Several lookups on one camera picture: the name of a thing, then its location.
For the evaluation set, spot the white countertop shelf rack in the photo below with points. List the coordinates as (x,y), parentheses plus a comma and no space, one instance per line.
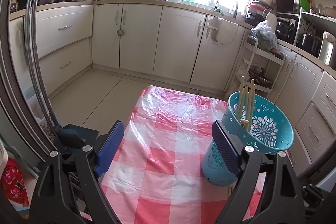
(312,23)

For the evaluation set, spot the black toaster oven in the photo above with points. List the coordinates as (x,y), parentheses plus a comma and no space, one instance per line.
(286,29)

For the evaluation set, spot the black rice cooker pot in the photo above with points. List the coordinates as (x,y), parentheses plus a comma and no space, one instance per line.
(309,44)

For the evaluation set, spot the plastic bag of vegetables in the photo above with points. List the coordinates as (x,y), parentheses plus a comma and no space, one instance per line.
(266,37)

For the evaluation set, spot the red patterned cloth item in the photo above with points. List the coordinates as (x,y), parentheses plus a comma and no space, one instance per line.
(14,185)

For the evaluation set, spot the red white checkered tablecloth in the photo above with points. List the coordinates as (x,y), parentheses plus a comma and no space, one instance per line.
(155,176)

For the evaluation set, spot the white rolling storage cart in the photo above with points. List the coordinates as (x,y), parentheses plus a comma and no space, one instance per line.
(254,64)

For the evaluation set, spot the teal perforated plastic basket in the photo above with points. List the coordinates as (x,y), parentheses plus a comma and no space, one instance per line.
(270,131)

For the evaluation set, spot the white hanging trash bin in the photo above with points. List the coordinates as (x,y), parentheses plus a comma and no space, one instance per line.
(222,31)

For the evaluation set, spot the white thermos jug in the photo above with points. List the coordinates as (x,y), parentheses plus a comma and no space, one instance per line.
(270,18)

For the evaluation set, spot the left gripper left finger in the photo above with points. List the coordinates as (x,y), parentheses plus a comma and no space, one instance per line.
(106,147)

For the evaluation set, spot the white kettle appliance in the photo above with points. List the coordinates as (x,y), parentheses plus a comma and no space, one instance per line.
(327,53)

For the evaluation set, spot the blue dustpan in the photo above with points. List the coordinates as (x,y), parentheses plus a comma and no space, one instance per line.
(75,137)

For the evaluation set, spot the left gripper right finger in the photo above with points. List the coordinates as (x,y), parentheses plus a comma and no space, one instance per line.
(230,155)

